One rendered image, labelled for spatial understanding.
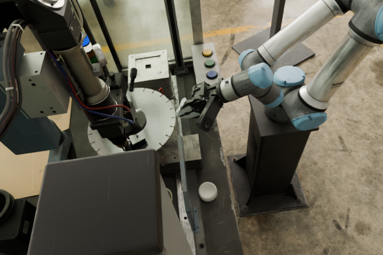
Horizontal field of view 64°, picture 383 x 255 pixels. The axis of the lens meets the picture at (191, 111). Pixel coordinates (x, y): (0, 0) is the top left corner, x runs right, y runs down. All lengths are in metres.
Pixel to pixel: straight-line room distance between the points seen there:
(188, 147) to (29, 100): 0.68
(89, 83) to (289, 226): 1.52
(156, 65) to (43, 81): 0.82
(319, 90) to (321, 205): 1.08
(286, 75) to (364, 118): 1.32
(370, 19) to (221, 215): 0.78
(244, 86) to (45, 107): 0.54
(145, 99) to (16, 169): 0.64
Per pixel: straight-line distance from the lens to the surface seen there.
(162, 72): 1.36
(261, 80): 0.90
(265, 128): 1.34
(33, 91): 0.68
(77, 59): 0.69
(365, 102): 2.56
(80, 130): 1.48
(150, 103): 1.19
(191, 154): 1.19
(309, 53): 2.78
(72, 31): 0.64
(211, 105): 0.97
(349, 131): 2.36
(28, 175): 1.46
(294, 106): 1.16
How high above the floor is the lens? 1.85
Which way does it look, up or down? 53 degrees down
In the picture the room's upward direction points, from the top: 9 degrees counter-clockwise
